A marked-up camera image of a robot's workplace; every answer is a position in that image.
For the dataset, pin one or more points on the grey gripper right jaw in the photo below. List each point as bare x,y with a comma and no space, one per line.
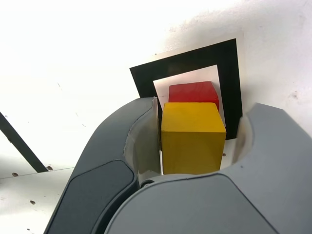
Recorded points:
195,209

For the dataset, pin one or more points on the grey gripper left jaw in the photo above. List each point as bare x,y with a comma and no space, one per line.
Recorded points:
97,185

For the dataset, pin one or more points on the yellow cube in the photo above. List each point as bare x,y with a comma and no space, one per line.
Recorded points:
192,146

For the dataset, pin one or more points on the red cube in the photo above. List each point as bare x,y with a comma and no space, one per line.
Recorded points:
192,92

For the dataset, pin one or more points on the black tape square outline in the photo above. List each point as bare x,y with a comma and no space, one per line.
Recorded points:
185,61

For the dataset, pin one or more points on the black tape strip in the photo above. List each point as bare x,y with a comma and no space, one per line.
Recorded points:
24,146

